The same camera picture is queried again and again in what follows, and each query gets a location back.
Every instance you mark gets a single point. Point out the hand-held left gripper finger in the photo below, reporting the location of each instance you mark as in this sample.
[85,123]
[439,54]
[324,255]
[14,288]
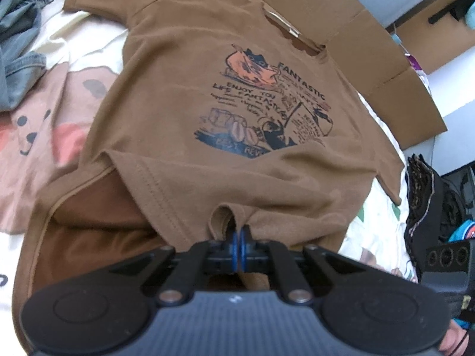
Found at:
[233,256]
[243,256]

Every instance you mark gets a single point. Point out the brown printed t-shirt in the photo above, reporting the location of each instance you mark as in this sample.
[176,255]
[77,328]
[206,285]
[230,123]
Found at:
[178,44]

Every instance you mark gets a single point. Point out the black hanging clothes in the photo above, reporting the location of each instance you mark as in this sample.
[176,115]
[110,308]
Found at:
[445,15]

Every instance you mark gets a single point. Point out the person's right hand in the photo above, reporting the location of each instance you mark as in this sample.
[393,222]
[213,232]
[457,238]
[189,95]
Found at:
[452,341]

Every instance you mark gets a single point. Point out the teal printed garment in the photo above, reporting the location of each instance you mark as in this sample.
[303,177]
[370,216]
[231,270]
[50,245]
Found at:
[462,231]

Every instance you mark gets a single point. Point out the black folded garment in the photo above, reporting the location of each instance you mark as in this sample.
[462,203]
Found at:
[438,211]

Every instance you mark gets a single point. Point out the leopard patterned cloth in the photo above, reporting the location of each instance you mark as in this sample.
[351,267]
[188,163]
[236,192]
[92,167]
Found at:
[419,178]

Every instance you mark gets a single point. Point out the cream bear print blanket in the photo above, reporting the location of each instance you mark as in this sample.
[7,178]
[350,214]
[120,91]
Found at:
[40,137]

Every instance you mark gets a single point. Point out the upright cardboard panel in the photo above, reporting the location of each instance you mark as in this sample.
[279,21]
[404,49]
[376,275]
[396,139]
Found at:
[441,40]

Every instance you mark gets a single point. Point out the large cardboard sheet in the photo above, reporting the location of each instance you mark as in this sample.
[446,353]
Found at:
[371,52]

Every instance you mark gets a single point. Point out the grey green pants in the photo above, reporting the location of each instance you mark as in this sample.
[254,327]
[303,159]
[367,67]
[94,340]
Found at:
[18,55]

